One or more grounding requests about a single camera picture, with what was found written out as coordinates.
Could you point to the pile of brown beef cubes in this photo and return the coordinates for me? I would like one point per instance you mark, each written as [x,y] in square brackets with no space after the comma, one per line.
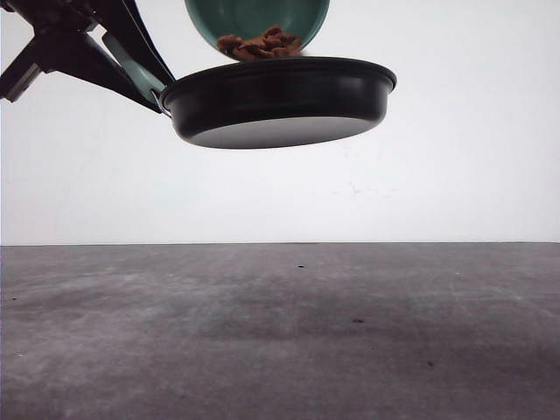
[273,43]

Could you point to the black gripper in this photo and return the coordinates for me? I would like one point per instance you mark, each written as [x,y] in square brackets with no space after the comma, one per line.
[61,43]

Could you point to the teal ceramic bowl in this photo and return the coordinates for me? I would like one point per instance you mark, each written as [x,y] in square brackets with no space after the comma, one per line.
[248,19]

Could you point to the black pan with green handle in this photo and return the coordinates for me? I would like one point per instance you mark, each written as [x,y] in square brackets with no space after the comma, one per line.
[269,103]

